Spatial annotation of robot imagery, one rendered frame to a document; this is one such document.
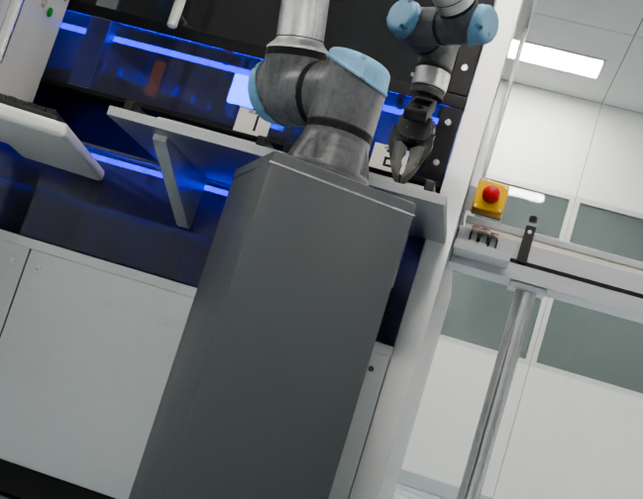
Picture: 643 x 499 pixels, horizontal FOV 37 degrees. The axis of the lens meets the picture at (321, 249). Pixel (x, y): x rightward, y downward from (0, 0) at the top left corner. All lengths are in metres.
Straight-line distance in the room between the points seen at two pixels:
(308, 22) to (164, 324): 0.88
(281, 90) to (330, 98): 0.12
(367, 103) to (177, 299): 0.87
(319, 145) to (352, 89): 0.11
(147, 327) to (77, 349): 0.17
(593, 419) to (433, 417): 1.07
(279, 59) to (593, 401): 5.39
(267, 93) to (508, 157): 5.41
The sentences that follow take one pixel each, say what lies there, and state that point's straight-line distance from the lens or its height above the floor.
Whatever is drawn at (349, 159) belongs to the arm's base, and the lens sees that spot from 1.58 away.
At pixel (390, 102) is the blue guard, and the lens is 2.33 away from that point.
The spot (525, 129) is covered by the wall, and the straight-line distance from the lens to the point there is 7.14.
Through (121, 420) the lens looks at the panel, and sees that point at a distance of 2.33.
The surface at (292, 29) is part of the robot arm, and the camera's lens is 1.74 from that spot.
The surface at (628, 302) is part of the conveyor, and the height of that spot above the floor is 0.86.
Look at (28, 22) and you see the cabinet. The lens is 2.31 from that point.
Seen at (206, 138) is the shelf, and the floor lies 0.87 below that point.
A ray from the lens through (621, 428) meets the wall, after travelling 6.90.
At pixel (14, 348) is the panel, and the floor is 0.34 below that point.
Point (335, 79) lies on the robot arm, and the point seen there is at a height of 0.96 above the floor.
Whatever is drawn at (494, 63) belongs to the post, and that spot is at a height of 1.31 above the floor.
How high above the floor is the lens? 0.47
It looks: 8 degrees up
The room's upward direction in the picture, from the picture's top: 17 degrees clockwise
